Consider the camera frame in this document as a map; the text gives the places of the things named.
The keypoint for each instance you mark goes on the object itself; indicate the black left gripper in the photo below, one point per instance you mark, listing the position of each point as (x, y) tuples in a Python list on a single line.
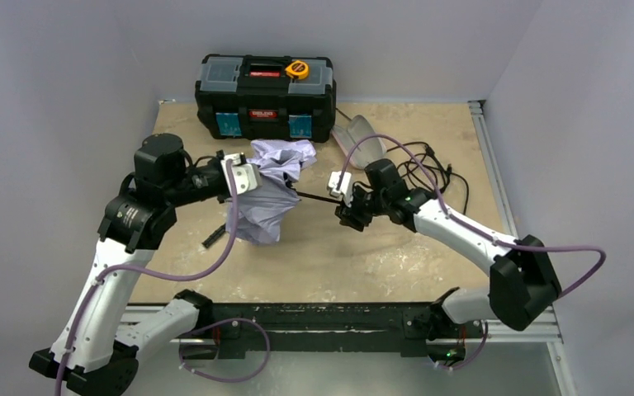
[(221, 178)]

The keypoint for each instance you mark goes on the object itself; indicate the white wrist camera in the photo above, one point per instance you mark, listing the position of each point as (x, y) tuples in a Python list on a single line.
[(340, 185), (246, 176)]

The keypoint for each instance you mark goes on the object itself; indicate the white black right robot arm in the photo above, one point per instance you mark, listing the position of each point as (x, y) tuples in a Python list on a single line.
[(522, 280)]

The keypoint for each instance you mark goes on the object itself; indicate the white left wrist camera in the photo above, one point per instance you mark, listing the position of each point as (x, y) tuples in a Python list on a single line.
[(246, 176)]

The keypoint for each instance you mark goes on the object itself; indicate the black plastic toolbox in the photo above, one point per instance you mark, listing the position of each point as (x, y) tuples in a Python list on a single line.
[(251, 97)]

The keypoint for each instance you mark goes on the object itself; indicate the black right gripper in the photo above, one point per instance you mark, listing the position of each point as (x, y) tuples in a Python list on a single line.
[(351, 213)]

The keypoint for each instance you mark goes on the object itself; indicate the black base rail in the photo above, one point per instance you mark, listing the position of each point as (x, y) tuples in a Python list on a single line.
[(415, 329)]

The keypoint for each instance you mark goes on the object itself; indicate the pink umbrella case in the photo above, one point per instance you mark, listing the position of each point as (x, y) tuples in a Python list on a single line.
[(359, 133)]

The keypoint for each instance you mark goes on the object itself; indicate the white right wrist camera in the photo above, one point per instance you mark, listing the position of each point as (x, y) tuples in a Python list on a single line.
[(340, 185)]

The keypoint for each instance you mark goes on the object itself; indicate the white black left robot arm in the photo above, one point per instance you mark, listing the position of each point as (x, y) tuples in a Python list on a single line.
[(92, 356)]

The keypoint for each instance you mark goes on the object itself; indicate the purple umbrella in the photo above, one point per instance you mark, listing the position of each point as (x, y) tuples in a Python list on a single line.
[(255, 216)]

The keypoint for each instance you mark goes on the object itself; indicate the yellow tape measure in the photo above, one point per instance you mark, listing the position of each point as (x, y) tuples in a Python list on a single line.
[(298, 70)]

